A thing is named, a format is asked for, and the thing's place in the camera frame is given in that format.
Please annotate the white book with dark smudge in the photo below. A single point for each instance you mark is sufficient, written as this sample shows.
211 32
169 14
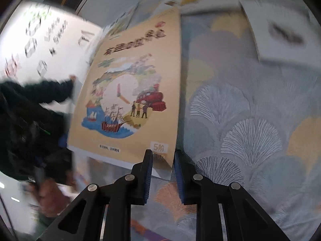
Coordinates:
275 52

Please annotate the white book with cube drawings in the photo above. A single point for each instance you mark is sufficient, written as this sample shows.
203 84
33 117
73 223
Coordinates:
57 50

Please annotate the person's left hand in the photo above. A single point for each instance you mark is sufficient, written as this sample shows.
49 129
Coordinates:
52 195

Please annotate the tan book with train picture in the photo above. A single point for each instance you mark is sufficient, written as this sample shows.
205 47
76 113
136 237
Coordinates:
125 67

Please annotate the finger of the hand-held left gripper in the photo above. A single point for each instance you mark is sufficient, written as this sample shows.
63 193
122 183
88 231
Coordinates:
57 90

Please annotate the white book with green print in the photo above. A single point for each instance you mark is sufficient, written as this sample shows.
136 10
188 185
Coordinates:
120 22

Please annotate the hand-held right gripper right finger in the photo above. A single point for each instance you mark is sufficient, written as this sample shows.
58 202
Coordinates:
181 180

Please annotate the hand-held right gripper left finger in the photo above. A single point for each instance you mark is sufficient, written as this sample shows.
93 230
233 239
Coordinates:
146 180

